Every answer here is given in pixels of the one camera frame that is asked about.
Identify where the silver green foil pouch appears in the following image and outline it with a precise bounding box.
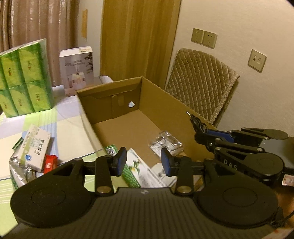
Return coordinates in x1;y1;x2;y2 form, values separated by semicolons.
9;137;43;191

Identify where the brown curtain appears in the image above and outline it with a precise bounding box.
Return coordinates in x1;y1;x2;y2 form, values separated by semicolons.
1;0;80;86

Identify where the white humidifier box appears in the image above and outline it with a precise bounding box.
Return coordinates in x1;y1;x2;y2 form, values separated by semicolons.
59;46;94;97

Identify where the green tissue multipack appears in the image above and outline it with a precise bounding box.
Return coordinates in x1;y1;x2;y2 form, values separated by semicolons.
1;38;54;118

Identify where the wall socket plate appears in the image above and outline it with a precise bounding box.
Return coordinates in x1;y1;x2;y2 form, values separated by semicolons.
248;49;267;73

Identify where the white item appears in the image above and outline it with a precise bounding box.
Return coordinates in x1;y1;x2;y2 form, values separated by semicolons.
149;131;183;157

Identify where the wooden door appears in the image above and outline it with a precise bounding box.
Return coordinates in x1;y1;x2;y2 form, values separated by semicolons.
100;1;181;88

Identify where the white green tablets box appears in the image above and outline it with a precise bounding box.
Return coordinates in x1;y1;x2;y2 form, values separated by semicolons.
17;124;51;172

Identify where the white blue ointment box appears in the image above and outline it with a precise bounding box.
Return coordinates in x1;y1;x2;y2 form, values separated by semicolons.
122;148;167;188

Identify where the large cardboard box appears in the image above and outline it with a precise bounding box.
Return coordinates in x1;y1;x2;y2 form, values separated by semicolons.
77;77;213;168

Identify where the green white medicine box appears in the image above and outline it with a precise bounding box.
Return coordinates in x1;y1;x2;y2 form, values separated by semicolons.
105;145;118;156

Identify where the red candy wrapper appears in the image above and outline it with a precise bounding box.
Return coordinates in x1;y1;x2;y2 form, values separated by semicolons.
43;155;58;174

